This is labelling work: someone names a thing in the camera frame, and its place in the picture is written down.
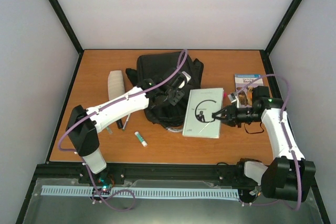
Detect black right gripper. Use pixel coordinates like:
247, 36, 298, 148
213, 102, 262, 128

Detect grey book with G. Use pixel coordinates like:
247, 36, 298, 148
182, 88, 224, 138

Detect black student backpack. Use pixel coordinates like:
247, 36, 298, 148
125, 52, 204, 129

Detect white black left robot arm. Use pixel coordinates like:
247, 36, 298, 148
67, 72, 190, 184

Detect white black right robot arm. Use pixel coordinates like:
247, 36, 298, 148
212, 86, 316, 202

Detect dog picture book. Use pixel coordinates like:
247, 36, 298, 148
234, 74, 264, 108

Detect beige fabric pencil case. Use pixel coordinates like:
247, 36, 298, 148
108, 70, 125, 100

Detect blue cap white marker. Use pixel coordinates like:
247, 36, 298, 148
122, 114, 131, 131

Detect white green glue stick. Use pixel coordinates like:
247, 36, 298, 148
134, 131, 148, 147

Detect green cap black highlighter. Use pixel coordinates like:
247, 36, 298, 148
116, 119, 123, 129

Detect silver grey pen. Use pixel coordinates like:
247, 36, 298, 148
106, 127, 113, 134

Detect small green lit circuit board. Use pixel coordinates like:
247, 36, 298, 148
101, 178, 114, 192

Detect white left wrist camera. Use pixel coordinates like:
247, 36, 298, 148
178, 71, 191, 89

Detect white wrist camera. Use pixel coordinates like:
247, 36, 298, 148
178, 71, 191, 89
228, 93, 239, 108

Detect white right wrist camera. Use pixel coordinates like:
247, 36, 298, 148
228, 93, 239, 108

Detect black left frame post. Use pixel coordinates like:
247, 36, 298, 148
33, 0, 85, 55

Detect black frame post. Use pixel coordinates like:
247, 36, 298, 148
264, 0, 320, 53
33, 0, 85, 55

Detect light blue cable duct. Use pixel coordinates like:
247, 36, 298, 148
40, 185, 239, 200

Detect black right frame post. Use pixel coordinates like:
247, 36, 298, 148
264, 0, 320, 53

